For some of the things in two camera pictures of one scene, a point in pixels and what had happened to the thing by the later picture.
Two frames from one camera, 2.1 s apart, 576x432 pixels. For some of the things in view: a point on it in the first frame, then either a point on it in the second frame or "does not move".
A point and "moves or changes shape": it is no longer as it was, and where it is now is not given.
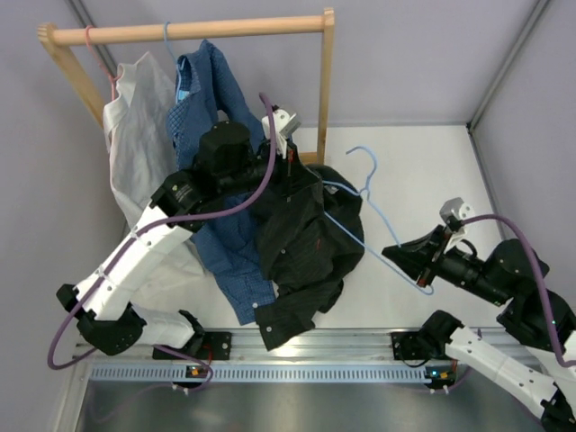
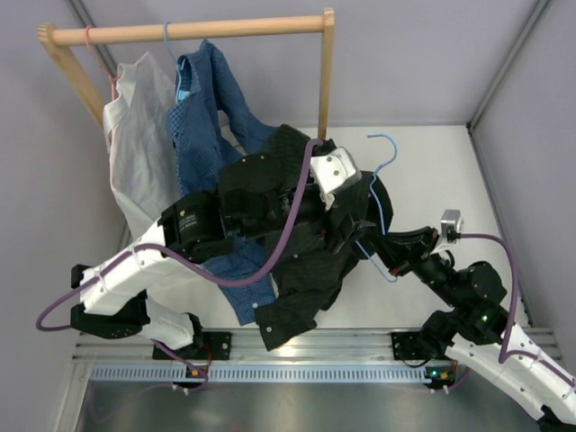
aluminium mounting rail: x=323 y=348 does not move
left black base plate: x=212 y=346 does not move
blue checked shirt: x=203 y=93 does not move
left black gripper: x=290 y=168 to x=350 y=226
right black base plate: x=414 y=346 does not move
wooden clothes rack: x=60 y=40 does not move
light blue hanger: x=381 y=214 to x=393 y=280
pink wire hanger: x=108 y=73 does not move
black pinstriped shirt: x=312 y=224 moves or changes shape
